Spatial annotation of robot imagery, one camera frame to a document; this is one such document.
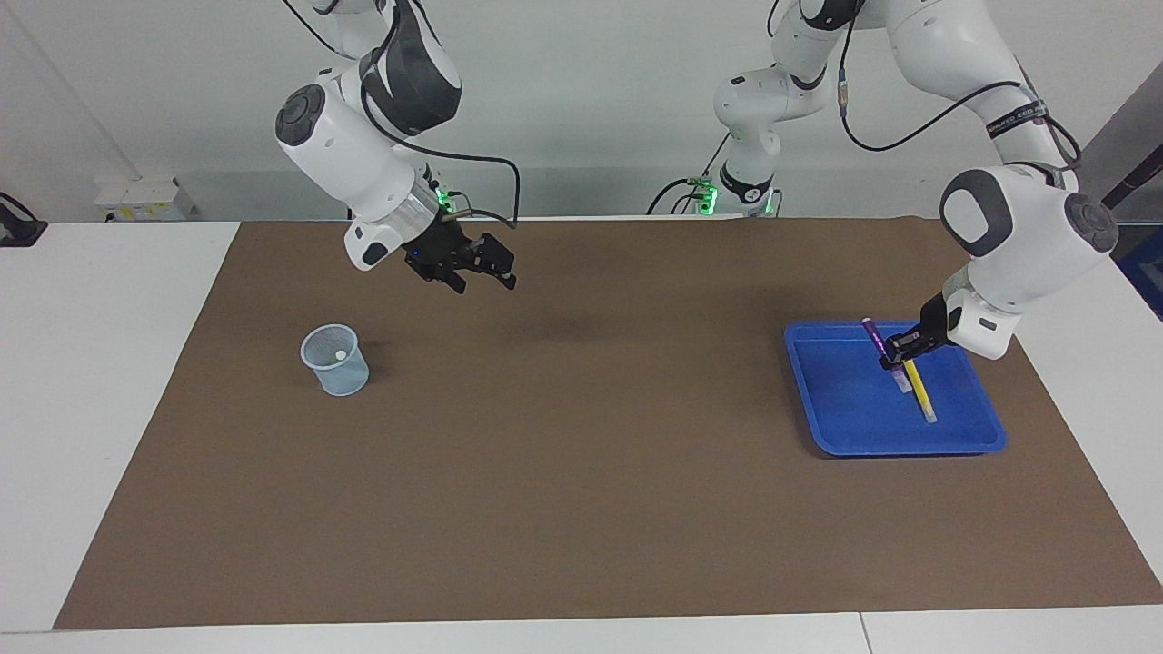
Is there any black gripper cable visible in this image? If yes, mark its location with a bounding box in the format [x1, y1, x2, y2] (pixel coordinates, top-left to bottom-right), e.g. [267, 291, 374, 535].
[362, 54, 522, 229]
[840, 18, 1082, 170]

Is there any black left base cable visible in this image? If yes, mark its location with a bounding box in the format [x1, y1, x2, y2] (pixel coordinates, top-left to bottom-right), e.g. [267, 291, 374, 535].
[647, 134, 732, 216]

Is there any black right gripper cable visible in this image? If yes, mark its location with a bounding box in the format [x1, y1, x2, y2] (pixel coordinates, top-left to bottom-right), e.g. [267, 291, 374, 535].
[362, 54, 522, 229]

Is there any black table clamp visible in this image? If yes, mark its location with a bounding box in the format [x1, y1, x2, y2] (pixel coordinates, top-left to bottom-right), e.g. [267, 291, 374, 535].
[0, 193, 48, 248]

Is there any blue plastic tray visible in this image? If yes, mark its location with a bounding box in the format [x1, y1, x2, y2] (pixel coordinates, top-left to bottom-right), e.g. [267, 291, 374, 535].
[784, 321, 1008, 457]

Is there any blue crate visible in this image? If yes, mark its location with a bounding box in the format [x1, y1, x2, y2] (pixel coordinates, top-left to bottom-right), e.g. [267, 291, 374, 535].
[1118, 227, 1163, 321]

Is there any purple pen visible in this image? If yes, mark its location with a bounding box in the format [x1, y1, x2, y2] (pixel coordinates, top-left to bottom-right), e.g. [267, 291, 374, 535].
[860, 317, 913, 394]

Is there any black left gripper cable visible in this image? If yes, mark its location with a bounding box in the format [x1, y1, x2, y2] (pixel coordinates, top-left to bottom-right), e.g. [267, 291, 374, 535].
[840, 18, 1082, 170]

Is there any black stand leg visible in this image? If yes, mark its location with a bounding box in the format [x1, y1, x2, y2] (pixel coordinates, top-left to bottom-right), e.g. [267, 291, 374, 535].
[1095, 145, 1163, 219]

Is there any white wall socket box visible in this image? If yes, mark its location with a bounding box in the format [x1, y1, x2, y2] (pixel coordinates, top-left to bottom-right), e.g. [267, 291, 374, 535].
[95, 177, 196, 222]

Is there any brown table mat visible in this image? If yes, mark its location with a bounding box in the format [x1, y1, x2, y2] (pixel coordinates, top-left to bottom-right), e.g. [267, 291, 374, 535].
[53, 216, 1163, 630]

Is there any translucent plastic cup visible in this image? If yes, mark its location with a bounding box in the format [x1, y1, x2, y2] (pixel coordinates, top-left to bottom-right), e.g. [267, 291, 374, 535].
[301, 324, 371, 397]

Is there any yellow pen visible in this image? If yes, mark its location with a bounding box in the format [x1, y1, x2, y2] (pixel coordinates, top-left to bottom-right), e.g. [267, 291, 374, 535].
[902, 359, 939, 424]

